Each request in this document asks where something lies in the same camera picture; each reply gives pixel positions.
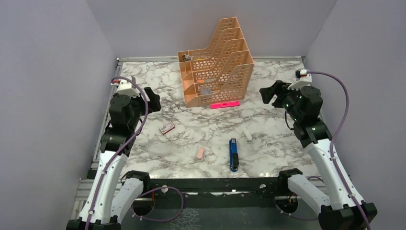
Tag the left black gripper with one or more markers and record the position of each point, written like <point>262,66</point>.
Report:
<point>153,105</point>

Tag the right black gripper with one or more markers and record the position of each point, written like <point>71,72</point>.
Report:
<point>278,88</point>

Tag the red white staple box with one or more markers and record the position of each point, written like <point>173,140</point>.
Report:
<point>167,128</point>

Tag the blue black stapler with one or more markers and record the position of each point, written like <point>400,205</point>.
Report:
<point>233,155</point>

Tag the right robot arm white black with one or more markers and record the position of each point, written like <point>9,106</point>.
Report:
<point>341,207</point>

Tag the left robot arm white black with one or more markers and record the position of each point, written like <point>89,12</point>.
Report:
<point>106,207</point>

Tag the pink flat plastic item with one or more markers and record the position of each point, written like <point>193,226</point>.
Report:
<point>225,105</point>

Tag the orange perforated file organizer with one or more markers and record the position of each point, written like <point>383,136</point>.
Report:
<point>219,73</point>

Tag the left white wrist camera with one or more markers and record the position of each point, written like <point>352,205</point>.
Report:
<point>124,87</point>

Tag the black front mounting rail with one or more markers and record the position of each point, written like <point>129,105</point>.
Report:
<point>263,192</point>

